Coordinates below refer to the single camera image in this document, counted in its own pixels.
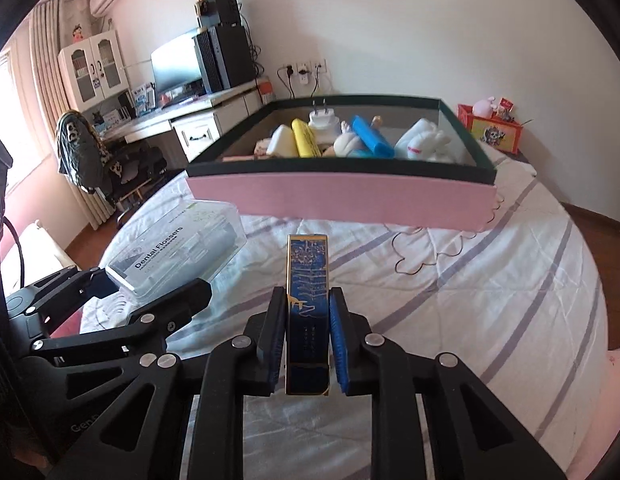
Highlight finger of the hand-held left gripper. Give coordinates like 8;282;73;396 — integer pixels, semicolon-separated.
7;267;118;321
32;278;213;368

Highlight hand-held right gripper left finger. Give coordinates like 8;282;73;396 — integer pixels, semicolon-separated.
47;287;289;480

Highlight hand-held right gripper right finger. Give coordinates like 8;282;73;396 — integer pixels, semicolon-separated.
330;287;566;480

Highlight clear dental flosser box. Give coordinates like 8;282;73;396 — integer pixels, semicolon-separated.
105;200;248;303

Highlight blue gold patterned box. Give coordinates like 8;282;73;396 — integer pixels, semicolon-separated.
286;233;333;397

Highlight pink cardboard box dark rim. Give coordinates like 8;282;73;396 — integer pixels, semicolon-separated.
186;95;498;233

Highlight cream rounded block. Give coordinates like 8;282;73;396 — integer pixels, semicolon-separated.
267;125;298;157

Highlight yellow highlighter pen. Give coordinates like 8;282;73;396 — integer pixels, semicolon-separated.
291;119;323;158

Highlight pig figurine blue dress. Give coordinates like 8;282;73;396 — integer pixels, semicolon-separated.
322;117;383;158

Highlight blue highlighter pen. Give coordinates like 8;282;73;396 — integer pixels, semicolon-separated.
351;115;395;158

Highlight white big-head figurine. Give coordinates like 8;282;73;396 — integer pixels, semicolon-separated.
395;119;456;163

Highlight white charger plug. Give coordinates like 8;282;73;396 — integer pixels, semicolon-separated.
307;100;341;137

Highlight dark skull print jacket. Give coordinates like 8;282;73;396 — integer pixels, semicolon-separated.
57;112;108;193

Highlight black office chair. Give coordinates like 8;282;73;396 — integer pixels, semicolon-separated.
57;112;168;226

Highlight window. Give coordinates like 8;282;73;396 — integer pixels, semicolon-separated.
0;55;23;196

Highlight white desk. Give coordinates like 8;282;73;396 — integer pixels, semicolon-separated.
97;80;271;161

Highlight beige curtain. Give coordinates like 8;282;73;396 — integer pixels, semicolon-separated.
5;0;113;231

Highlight blue white carton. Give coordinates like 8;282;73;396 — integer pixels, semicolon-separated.
132;82;156;111

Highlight white glass-door cabinet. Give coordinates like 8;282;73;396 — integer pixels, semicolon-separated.
57;30;130;113

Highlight black computer monitor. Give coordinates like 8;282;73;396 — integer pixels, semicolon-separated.
151;30;206;96

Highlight black computer tower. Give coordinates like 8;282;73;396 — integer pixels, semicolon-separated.
192;25;256;93

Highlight red storage box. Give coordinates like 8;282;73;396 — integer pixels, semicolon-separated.
457;104;525;155

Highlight pink printed cloth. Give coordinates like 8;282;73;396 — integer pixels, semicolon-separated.
605;347;620;416

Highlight black speaker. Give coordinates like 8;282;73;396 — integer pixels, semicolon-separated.
195;0;241;28

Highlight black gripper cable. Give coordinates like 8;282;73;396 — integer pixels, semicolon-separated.
4;217;28;291

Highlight black power cable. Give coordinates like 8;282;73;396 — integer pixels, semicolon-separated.
276;66;323;98

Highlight white wall sockets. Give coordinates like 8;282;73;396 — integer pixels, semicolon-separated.
277;59;328;81

